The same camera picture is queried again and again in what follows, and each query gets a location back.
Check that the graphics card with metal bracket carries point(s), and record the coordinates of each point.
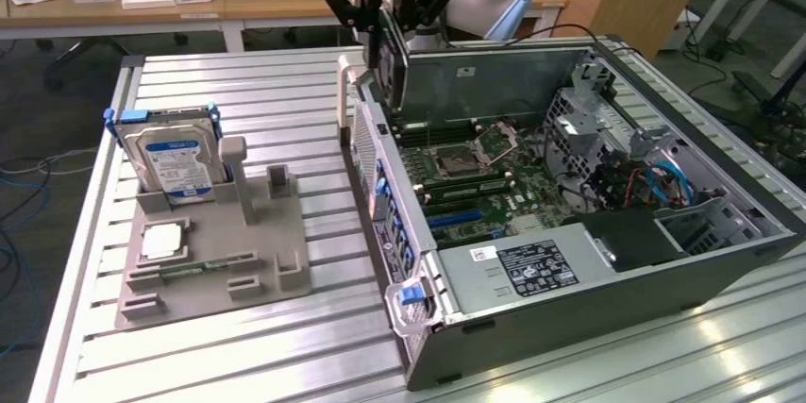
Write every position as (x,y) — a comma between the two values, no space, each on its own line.
(394,72)

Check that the silver socket cover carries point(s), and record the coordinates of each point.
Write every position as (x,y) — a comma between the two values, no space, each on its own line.
(479,148)

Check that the silver perforated drive cage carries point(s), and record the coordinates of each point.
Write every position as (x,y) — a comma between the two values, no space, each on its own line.
(580,120)

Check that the CPU socket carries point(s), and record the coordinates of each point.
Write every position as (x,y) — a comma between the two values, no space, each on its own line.
(457,162)

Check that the RAM stick with white label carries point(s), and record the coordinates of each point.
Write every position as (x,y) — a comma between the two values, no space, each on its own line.
(467,187)

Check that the hard disk in blue caddy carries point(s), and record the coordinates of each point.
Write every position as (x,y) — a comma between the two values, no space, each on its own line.
(169,162)

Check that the green motherboard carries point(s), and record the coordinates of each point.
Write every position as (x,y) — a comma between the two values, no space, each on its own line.
(504,205)

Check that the blue expansion slot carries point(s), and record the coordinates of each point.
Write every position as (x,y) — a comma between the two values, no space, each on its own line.
(457,219)

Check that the silver CPU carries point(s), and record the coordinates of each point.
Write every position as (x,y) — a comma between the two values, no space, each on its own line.
(164,242)

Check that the grey power supply unit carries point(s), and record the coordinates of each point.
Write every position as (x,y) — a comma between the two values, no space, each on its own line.
(467,280)

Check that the green RAM stick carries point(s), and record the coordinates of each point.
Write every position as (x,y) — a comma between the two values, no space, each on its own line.
(188,270)

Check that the silver disk bay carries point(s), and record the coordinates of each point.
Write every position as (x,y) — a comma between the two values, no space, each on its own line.
(724,205)

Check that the blue case latch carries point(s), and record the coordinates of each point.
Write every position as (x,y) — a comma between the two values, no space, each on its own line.
(410,293)

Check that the grey parts rack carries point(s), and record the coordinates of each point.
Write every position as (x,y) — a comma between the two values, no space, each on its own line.
(217,299)

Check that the open dark PC case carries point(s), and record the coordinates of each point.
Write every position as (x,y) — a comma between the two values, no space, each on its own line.
(567,327)

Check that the beige case stop post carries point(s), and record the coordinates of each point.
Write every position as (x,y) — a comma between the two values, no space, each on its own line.
(345,91)

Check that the white desk frame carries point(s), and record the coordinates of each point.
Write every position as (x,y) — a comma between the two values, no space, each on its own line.
(740,2)

